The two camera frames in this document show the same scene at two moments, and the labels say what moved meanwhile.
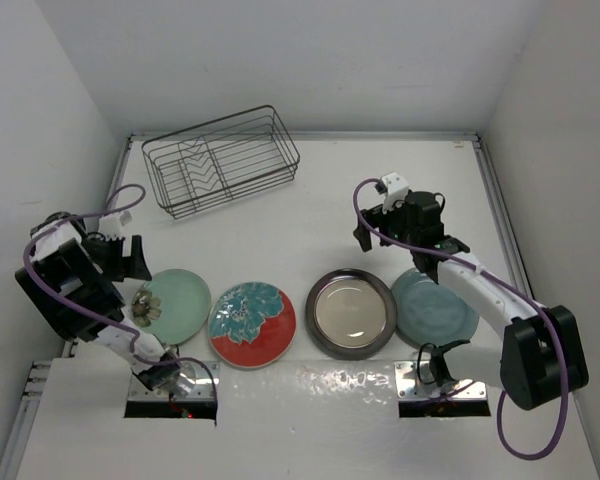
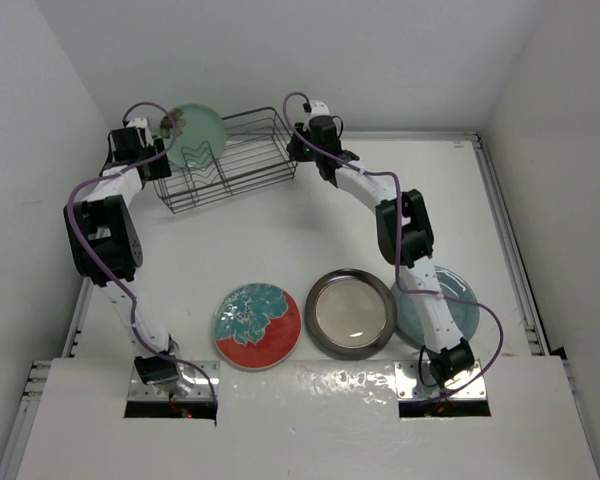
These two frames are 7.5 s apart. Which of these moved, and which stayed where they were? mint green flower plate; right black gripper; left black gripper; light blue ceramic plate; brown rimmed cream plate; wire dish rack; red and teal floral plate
Moved: mint green flower plate; left black gripper; right black gripper
Stayed: red and teal floral plate; light blue ceramic plate; brown rimmed cream plate; wire dish rack
